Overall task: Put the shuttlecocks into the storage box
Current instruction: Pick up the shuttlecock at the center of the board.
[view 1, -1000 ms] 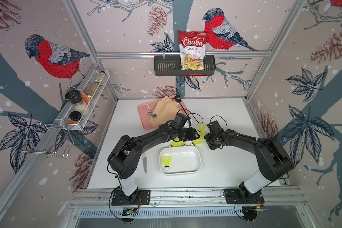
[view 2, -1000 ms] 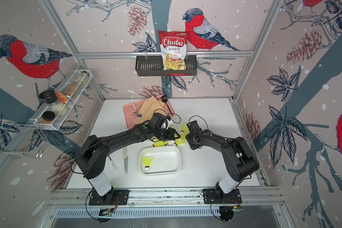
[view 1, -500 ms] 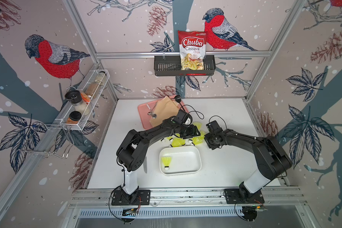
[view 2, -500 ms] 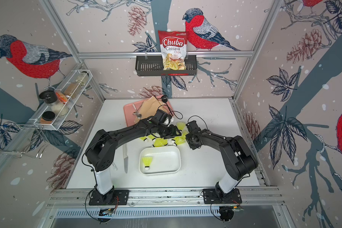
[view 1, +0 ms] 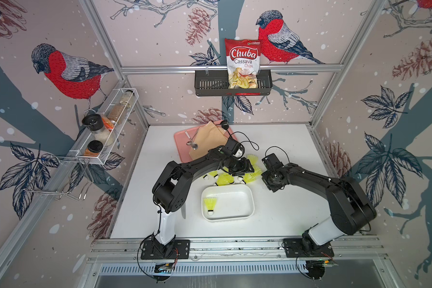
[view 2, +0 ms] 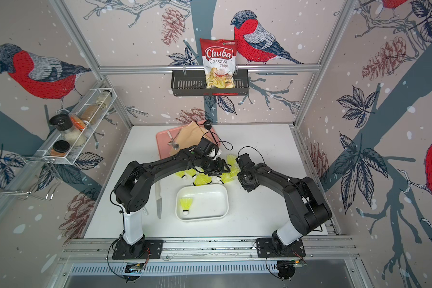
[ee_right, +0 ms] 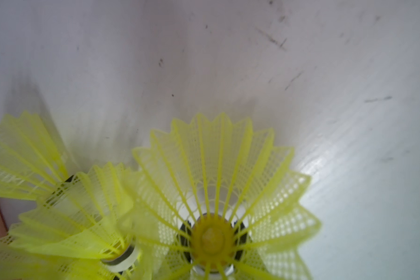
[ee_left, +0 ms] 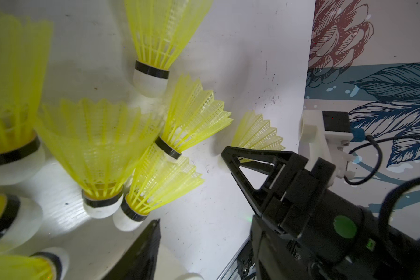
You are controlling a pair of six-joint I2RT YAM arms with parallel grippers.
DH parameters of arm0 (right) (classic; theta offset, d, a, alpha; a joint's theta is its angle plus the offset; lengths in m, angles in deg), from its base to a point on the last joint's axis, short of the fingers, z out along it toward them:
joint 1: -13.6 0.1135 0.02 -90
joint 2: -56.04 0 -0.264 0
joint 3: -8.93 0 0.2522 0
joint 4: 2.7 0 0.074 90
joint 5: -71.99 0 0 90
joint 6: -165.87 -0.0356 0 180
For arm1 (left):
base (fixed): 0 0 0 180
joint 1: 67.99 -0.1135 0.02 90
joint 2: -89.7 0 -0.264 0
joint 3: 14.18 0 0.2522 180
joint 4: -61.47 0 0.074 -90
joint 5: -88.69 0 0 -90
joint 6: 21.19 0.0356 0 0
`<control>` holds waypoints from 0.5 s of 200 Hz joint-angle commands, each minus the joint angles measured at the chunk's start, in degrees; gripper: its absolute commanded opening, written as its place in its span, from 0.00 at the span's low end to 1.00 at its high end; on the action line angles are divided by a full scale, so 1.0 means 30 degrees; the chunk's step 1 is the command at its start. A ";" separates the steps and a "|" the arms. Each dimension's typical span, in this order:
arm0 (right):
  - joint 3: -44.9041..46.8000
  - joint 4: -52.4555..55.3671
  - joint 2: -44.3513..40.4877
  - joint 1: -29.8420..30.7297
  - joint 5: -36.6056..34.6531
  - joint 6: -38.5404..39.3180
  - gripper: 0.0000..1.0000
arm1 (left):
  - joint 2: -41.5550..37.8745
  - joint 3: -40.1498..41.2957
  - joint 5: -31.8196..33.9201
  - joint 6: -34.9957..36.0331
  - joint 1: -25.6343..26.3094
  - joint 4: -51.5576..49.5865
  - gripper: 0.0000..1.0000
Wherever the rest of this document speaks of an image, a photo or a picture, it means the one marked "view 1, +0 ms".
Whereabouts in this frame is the yellow shuttlecock two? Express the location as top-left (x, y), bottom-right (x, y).
top-left (246, 154), bottom-right (259, 166)

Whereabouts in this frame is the white storage box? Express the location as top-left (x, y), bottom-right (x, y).
top-left (201, 184), bottom-right (255, 222)

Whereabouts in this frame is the wire hook rack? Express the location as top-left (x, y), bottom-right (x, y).
top-left (23, 156), bottom-right (94, 201)

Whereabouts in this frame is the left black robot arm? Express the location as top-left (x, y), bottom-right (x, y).
top-left (152, 138), bottom-right (254, 248)

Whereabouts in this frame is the pink plastic tray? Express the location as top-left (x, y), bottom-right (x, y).
top-left (174, 120), bottom-right (233, 163)

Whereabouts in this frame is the black wall basket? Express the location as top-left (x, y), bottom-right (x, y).
top-left (194, 70), bottom-right (273, 97)

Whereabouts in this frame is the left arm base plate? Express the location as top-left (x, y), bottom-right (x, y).
top-left (139, 238), bottom-right (190, 260)

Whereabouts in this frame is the tall spice bottle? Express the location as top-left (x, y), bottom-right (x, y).
top-left (108, 90), bottom-right (134, 124)

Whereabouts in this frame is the yellow shuttlecock three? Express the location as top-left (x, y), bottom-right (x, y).
top-left (216, 173), bottom-right (235, 186)

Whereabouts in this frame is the yellow shuttlecock four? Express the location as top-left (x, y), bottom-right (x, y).
top-left (238, 170), bottom-right (262, 184)

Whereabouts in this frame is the chuba cassava chips bag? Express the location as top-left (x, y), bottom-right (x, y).
top-left (224, 39), bottom-right (261, 89)

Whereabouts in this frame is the black ladle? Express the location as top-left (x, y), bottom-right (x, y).
top-left (220, 120), bottom-right (238, 146)

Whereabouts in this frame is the black lid spice jar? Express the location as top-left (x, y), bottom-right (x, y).
top-left (82, 114), bottom-right (115, 146)

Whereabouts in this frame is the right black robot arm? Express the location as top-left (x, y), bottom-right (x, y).
top-left (262, 154), bottom-right (377, 252)

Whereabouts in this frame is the yellow shuttlecock five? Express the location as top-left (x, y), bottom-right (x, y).
top-left (203, 170), bottom-right (219, 181)

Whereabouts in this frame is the yellow shuttlecock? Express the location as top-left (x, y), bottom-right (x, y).
top-left (204, 198), bottom-right (218, 216)

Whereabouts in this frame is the small orange spice jar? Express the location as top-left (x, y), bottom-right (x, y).
top-left (83, 140), bottom-right (104, 157)

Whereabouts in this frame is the clear wall shelf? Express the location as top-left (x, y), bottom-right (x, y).
top-left (67, 88), bottom-right (139, 166)

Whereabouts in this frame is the white handled spoon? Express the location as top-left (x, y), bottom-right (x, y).
top-left (184, 130), bottom-right (198, 150)

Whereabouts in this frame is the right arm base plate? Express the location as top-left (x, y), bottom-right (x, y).
top-left (281, 238), bottom-right (335, 258)

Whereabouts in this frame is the yellow cloth napkin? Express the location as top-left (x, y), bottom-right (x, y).
top-left (189, 122), bottom-right (228, 160)

